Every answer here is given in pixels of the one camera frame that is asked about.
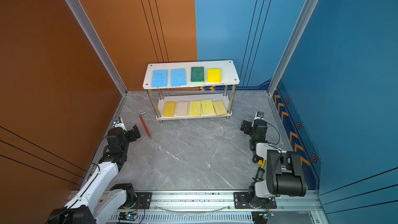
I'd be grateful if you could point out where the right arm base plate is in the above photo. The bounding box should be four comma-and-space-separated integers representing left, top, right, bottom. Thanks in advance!
233, 191, 277, 209

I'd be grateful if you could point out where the circuit board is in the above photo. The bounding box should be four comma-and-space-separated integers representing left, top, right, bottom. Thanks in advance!
118, 212, 138, 222
251, 211, 275, 224

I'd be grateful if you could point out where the cream yellow sponge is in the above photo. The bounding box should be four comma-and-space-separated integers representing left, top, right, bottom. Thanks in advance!
212, 101, 228, 116

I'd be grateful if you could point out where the small thick yellow sponge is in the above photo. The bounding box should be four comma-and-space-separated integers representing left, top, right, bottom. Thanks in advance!
207, 68, 221, 84

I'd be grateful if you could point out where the long yellow foam sponge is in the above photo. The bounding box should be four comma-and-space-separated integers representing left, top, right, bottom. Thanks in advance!
162, 102, 176, 118

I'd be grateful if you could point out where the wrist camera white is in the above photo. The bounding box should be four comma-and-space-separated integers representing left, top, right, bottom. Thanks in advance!
112, 117, 126, 131
254, 111, 264, 120

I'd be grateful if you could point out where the left circuit board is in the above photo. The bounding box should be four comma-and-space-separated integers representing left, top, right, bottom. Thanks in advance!
118, 212, 138, 222

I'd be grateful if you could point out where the blue sponge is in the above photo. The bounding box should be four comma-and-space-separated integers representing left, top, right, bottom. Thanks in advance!
171, 68, 187, 87
151, 69, 168, 88

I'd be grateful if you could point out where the white two-tier shelf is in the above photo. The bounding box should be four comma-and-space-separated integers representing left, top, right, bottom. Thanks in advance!
143, 60, 240, 121

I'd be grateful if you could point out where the right circuit board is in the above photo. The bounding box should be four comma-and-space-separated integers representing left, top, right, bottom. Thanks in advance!
251, 211, 275, 224

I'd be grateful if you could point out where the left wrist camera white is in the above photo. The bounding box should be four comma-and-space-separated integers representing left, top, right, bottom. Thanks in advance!
112, 117, 126, 131

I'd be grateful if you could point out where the yellow black screwdriver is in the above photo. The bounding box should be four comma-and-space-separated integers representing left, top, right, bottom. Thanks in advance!
254, 159, 266, 182

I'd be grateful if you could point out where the yellow porous sponge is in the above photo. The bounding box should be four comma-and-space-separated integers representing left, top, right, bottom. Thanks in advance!
201, 99, 215, 116
189, 101, 202, 117

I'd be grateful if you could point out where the pale pink sponge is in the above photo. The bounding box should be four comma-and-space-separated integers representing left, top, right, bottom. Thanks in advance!
175, 101, 189, 117

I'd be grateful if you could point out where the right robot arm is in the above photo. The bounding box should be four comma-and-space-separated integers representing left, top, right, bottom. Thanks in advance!
240, 119, 307, 208

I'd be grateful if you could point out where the red hex key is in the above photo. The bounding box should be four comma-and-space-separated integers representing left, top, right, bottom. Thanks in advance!
139, 112, 152, 140

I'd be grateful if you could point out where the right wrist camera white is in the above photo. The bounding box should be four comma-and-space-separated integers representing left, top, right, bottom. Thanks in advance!
254, 111, 264, 120

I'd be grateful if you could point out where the green scouring pad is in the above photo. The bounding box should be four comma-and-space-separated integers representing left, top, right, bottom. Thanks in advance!
190, 67, 205, 84

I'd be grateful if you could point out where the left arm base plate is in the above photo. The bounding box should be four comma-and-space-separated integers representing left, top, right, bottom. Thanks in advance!
122, 192, 152, 211

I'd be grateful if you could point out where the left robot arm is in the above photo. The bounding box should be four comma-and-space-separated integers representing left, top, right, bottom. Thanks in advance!
47, 123, 141, 224

